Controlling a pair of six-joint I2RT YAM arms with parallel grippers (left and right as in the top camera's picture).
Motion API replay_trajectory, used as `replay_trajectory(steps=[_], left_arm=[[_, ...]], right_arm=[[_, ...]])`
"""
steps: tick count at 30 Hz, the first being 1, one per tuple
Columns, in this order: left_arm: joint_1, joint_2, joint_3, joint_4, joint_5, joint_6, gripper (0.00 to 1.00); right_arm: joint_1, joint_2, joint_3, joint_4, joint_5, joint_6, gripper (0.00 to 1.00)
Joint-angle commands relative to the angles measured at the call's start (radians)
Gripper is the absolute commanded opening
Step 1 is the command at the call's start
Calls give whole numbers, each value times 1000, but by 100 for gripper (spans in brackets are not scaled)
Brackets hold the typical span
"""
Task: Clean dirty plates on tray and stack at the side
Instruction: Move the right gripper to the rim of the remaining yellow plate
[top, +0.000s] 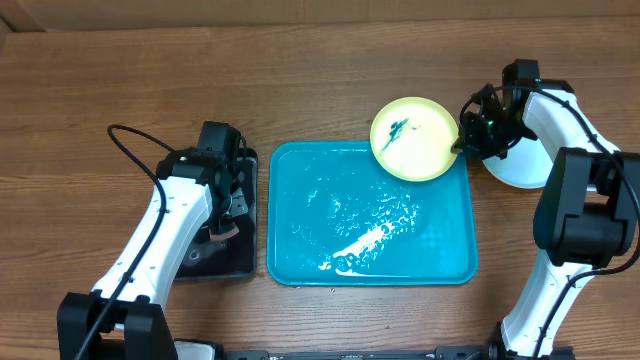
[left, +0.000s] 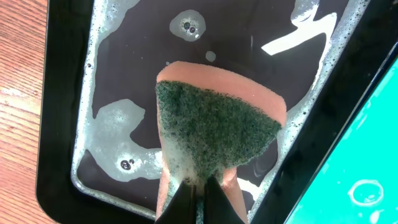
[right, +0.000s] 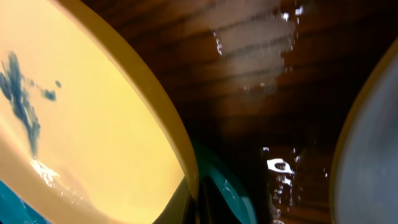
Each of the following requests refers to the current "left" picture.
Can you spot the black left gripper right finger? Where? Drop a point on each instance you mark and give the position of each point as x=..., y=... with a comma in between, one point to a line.
x=217, y=208

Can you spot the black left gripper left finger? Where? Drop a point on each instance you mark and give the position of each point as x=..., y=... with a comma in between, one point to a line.
x=182, y=207

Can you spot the pink sponge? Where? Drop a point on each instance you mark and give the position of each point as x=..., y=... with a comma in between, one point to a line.
x=211, y=121

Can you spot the black water tray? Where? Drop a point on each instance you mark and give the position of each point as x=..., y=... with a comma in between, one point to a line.
x=99, y=151

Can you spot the teal plastic tray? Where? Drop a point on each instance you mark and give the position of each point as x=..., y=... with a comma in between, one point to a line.
x=358, y=181

